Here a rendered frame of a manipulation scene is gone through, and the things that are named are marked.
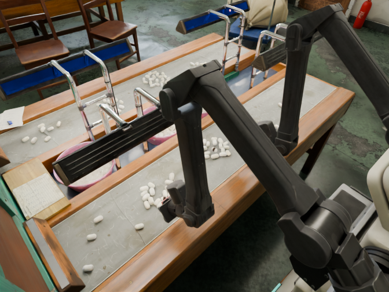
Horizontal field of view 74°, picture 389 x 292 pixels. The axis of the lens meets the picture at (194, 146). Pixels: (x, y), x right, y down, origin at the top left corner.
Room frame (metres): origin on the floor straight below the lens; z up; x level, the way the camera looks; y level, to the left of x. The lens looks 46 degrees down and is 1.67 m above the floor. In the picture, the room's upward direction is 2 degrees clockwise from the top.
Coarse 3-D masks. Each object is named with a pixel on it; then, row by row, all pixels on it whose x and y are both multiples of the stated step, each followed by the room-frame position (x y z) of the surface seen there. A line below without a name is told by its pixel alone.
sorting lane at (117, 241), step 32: (256, 96) 1.35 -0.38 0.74; (320, 96) 1.37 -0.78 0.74; (160, 160) 0.80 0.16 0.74; (224, 160) 0.81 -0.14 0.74; (128, 192) 0.62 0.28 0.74; (160, 192) 0.62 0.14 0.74; (64, 224) 0.47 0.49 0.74; (96, 224) 0.47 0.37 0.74; (128, 224) 0.47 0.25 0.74; (160, 224) 0.48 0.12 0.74; (96, 256) 0.35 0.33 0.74; (128, 256) 0.35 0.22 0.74
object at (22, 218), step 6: (0, 174) 0.69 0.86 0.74; (0, 180) 0.60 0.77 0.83; (0, 186) 0.56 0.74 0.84; (6, 186) 0.63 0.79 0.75; (6, 192) 0.54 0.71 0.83; (6, 198) 0.51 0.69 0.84; (12, 198) 0.56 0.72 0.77; (12, 204) 0.49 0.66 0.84; (18, 210) 0.49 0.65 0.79; (24, 216) 0.51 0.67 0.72
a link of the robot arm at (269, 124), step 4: (260, 124) 0.72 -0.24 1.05; (264, 124) 0.71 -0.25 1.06; (268, 124) 0.71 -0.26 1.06; (272, 124) 0.72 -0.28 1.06; (264, 128) 0.71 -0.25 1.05; (268, 128) 0.70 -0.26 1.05; (272, 128) 0.71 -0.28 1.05; (264, 132) 0.70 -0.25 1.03; (268, 132) 0.70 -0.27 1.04; (272, 132) 0.69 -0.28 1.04; (276, 132) 0.71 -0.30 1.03; (268, 136) 0.69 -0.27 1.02; (272, 136) 0.68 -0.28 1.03; (276, 136) 0.69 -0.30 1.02; (272, 140) 0.67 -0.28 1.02; (280, 148) 0.63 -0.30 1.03; (284, 148) 0.62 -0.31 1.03; (280, 152) 0.62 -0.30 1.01; (284, 152) 0.62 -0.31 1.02
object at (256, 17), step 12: (252, 0) 3.97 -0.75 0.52; (264, 0) 3.90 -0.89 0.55; (276, 0) 3.91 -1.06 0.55; (252, 12) 3.83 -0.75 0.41; (264, 12) 3.75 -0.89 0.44; (276, 12) 3.76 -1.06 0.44; (240, 24) 3.78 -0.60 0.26; (252, 24) 3.77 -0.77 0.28; (264, 24) 3.72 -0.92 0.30; (276, 24) 3.85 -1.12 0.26
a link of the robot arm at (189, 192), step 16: (160, 96) 0.46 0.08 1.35; (176, 112) 0.44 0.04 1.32; (192, 112) 0.45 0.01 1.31; (176, 128) 0.46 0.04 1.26; (192, 128) 0.44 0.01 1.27; (192, 144) 0.43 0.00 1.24; (192, 160) 0.42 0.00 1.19; (192, 176) 0.41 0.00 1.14; (192, 192) 0.40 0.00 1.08; (208, 192) 0.41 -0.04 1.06; (192, 208) 0.38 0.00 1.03; (208, 208) 0.40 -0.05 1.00
